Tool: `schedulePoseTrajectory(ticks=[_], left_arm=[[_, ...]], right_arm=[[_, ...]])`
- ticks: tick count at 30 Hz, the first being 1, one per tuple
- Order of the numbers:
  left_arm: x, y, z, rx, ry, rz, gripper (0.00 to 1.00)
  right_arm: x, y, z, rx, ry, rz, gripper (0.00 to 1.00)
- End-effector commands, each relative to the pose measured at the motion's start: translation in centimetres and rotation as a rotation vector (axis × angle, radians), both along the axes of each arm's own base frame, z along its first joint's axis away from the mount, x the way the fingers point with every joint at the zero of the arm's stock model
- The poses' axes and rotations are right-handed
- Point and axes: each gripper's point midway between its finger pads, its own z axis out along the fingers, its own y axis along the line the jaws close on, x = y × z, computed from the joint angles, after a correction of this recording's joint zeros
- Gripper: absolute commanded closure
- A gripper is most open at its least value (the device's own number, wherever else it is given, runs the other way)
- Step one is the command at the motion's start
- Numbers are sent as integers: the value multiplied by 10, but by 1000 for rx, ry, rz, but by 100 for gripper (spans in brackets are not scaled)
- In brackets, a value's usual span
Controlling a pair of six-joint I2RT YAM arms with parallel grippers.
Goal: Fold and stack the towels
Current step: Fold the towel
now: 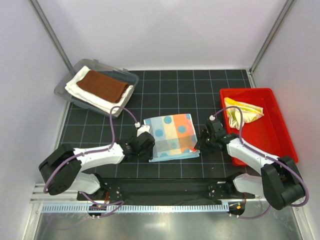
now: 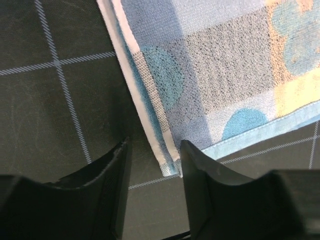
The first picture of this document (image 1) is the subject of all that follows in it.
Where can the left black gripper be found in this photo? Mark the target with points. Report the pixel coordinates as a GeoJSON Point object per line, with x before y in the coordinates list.
{"type": "Point", "coordinates": [148, 155]}

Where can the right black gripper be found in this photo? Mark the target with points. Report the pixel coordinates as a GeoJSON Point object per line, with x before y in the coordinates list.
{"type": "Point", "coordinates": [201, 144]}

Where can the blue white cloth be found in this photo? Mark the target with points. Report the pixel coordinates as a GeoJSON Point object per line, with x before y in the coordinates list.
{"type": "Point", "coordinates": [175, 137]}

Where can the colourful patterned cloth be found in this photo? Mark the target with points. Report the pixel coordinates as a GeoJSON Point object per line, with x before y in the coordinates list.
{"type": "Point", "coordinates": [240, 113]}

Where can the brown towel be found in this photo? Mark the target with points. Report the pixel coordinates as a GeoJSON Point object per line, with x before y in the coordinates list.
{"type": "Point", "coordinates": [103, 86]}

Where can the white towel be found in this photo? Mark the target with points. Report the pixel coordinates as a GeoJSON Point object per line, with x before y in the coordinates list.
{"type": "Point", "coordinates": [96, 101]}

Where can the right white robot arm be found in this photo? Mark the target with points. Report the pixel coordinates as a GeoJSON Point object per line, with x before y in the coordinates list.
{"type": "Point", "coordinates": [279, 180]}

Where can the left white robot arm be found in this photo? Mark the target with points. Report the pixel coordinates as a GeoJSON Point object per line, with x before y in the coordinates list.
{"type": "Point", "coordinates": [64, 168]}

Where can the red plastic bin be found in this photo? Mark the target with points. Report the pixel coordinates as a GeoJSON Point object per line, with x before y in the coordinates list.
{"type": "Point", "coordinates": [269, 133]}

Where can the clear plastic container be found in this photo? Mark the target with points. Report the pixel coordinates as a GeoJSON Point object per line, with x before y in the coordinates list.
{"type": "Point", "coordinates": [115, 73]}

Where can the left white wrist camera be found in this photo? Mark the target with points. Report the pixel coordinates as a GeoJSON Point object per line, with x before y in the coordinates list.
{"type": "Point", "coordinates": [143, 129]}

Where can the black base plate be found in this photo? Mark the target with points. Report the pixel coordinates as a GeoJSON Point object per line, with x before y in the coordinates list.
{"type": "Point", "coordinates": [166, 191]}

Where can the slotted cable duct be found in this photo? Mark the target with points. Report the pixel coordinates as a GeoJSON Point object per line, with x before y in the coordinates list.
{"type": "Point", "coordinates": [88, 208]}

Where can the aluminium rail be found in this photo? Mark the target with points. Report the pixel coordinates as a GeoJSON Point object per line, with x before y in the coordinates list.
{"type": "Point", "coordinates": [38, 196]}

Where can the right aluminium frame post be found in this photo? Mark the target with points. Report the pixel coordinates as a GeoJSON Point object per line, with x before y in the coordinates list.
{"type": "Point", "coordinates": [285, 10]}

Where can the aluminium frame post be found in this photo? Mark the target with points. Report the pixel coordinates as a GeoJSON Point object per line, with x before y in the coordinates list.
{"type": "Point", "coordinates": [285, 10]}
{"type": "Point", "coordinates": [51, 34]}

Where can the left aluminium frame post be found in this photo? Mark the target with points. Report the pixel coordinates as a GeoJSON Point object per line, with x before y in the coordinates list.
{"type": "Point", "coordinates": [51, 34]}

